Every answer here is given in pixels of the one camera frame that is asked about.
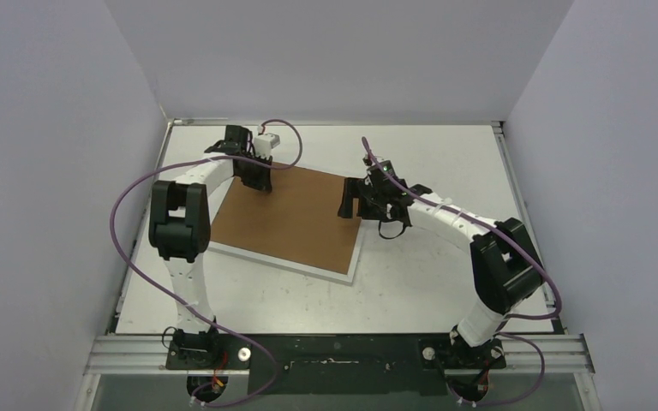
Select white brown backing board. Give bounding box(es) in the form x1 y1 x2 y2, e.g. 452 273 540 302
209 163 364 276

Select white picture frame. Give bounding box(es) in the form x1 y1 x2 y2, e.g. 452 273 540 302
206 161 370 286

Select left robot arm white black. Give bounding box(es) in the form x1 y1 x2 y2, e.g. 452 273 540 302
148 125 280 369

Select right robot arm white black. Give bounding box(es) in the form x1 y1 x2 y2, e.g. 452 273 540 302
338 161 545 368

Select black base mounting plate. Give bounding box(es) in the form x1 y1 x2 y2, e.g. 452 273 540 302
164 332 506 402

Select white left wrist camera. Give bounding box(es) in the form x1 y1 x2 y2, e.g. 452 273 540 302
253 133 280 158

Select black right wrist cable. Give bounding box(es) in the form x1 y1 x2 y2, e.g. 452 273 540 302
377 219 413 241

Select aluminium front rail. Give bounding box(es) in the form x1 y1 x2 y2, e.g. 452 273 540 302
85 334 595 375

